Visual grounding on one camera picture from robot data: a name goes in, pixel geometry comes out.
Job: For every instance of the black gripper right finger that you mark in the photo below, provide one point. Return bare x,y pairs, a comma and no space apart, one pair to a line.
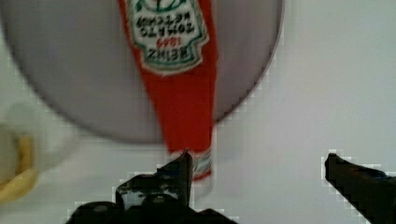
371,192

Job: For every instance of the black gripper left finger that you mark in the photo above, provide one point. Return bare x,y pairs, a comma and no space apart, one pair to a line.
159,198

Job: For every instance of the red plush ketchup bottle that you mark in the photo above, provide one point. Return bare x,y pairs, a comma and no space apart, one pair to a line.
174,44

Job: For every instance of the round grey plate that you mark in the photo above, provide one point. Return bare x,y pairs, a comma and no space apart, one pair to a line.
74,55

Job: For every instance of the yellow plush peeled banana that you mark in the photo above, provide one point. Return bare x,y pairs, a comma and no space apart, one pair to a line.
34,148

